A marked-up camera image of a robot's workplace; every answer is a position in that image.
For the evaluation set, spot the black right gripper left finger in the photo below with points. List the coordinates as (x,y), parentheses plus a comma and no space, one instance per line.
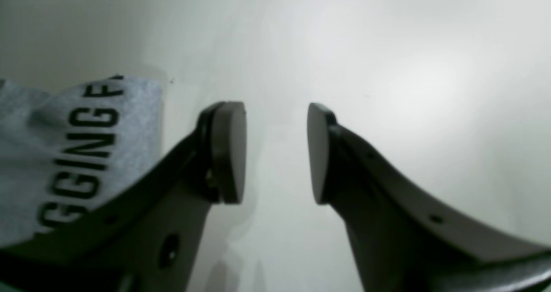
(146,239)

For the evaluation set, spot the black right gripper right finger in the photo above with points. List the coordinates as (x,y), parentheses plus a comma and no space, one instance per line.
(402,238)

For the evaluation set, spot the grey T-shirt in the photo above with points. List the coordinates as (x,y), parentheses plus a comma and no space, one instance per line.
(64,155)

